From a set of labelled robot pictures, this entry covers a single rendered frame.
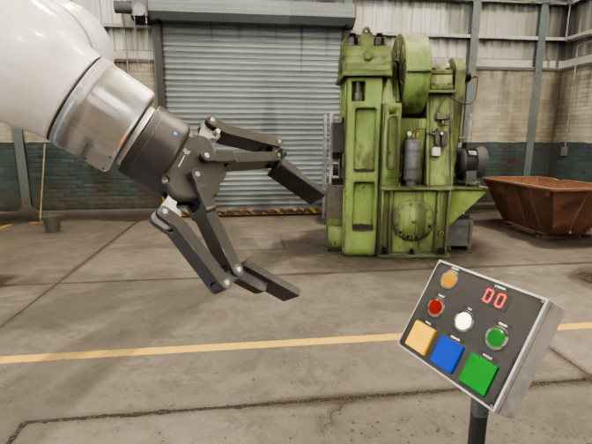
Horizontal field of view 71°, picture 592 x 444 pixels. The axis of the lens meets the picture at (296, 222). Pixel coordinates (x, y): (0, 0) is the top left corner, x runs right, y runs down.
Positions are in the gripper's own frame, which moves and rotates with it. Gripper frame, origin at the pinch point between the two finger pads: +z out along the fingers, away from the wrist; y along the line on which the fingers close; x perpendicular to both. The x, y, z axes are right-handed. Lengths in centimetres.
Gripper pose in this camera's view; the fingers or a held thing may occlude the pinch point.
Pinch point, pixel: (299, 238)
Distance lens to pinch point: 47.5
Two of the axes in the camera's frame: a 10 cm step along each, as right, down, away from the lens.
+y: -2.4, 8.0, -5.5
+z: 7.7, 5.0, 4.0
